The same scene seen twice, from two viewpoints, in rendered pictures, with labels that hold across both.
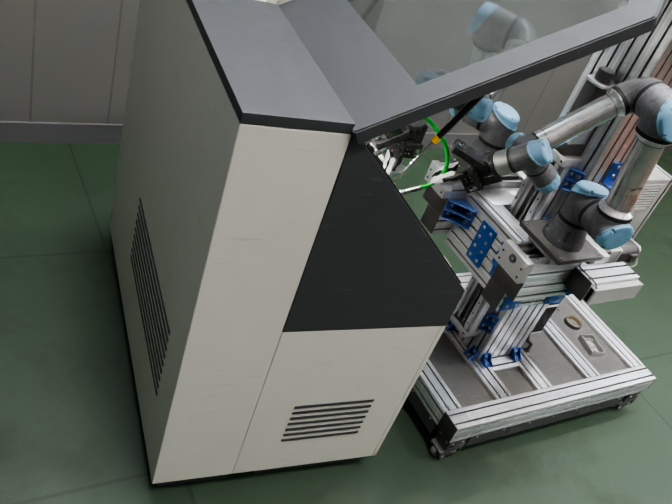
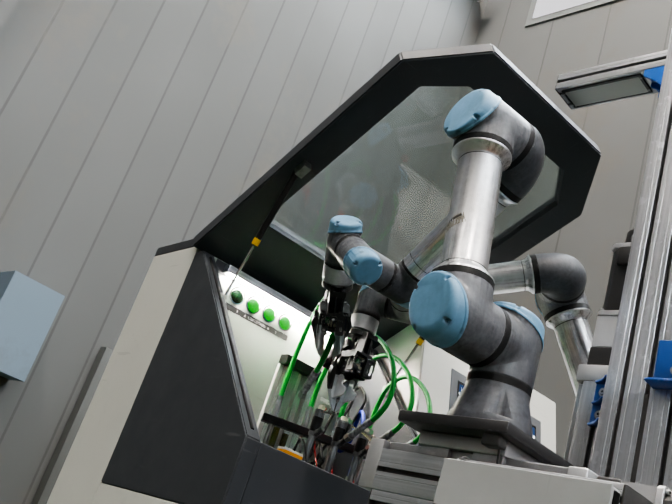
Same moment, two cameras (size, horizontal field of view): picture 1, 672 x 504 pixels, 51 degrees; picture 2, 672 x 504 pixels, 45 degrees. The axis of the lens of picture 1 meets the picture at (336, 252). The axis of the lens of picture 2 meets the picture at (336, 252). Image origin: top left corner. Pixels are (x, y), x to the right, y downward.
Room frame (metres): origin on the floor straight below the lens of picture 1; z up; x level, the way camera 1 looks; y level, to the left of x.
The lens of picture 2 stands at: (1.84, -2.09, 0.72)
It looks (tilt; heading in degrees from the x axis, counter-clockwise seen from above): 22 degrees up; 88
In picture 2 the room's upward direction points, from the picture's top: 19 degrees clockwise
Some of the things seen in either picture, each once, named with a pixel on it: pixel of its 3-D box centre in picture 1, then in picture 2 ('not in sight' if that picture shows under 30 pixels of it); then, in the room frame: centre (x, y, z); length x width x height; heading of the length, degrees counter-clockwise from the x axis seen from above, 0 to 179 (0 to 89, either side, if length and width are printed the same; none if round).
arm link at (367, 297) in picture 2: not in sight; (373, 300); (2.03, -0.08, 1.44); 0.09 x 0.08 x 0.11; 161
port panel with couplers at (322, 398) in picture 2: not in sight; (333, 411); (2.05, 0.33, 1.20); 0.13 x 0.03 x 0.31; 32
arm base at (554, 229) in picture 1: (568, 227); (493, 409); (2.22, -0.73, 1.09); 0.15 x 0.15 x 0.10
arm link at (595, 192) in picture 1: (586, 202); (505, 346); (2.22, -0.74, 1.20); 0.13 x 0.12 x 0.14; 29
